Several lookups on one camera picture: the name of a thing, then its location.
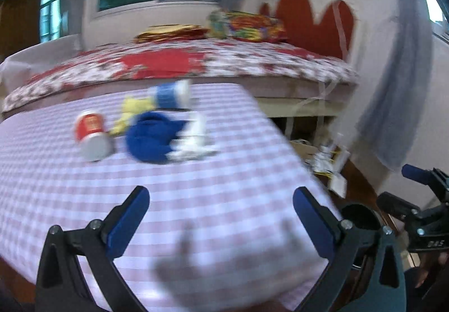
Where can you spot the blue cloth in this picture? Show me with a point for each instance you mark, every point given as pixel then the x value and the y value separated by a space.
pixel 151 138

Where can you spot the long grey curtain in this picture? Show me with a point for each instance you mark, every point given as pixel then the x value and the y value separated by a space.
pixel 396 87

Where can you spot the colourful printed pillow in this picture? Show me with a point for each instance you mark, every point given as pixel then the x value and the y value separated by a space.
pixel 245 26

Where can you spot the white cloth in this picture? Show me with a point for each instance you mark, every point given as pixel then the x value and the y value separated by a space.
pixel 194 143

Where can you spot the beige bed frame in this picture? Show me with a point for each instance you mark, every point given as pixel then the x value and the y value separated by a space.
pixel 298 101

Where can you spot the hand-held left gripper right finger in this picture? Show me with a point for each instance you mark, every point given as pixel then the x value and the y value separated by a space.
pixel 314 224

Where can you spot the black trash bin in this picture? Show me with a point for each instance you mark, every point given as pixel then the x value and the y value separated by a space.
pixel 361 215

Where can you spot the folded yellow red blanket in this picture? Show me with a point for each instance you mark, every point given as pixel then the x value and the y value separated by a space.
pixel 168 33

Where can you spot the window beside grey curtain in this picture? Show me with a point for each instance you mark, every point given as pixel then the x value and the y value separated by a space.
pixel 435 7

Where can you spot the red floral bedspread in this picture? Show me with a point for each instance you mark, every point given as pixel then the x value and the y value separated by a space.
pixel 210 63

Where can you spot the yellow cloth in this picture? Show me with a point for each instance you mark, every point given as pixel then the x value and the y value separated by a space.
pixel 131 110

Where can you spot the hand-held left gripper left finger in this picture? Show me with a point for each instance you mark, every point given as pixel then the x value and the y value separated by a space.
pixel 128 217

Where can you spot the red heart-shaped headboard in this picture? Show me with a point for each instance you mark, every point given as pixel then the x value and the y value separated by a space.
pixel 305 17

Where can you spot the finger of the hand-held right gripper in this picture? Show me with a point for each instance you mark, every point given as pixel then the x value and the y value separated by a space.
pixel 394 205
pixel 419 173

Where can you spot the white cloth cover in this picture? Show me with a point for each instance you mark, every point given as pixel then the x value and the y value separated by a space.
pixel 35 56

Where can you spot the red paper cup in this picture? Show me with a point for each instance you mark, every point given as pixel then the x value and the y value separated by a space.
pixel 89 126

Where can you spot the blue white paper cup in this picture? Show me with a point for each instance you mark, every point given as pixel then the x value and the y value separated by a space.
pixel 168 94

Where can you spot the small side window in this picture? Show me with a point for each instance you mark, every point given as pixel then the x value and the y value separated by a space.
pixel 51 10

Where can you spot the pink checked tablecloth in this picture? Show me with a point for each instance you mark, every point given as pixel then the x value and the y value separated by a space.
pixel 217 178

